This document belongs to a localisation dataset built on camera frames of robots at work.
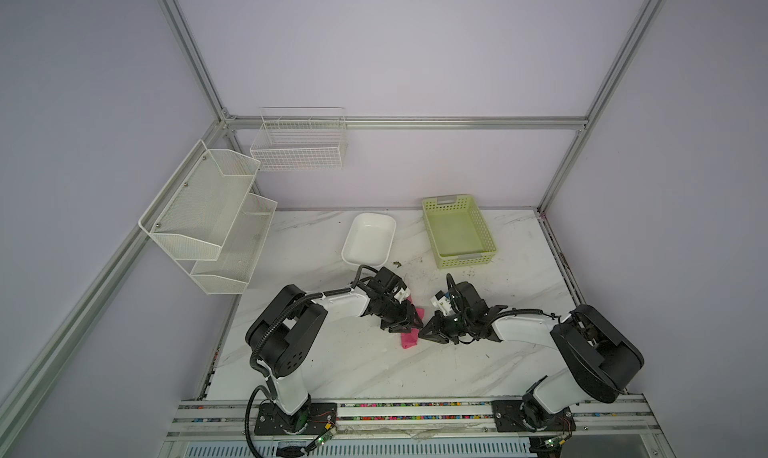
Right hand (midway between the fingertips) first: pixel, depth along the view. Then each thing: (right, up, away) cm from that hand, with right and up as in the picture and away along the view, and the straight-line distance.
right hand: (418, 335), depth 83 cm
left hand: (0, +1, +1) cm, 2 cm away
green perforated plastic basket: (+18, +30, +31) cm, 47 cm away
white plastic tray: (-16, +27, +26) cm, 41 cm away
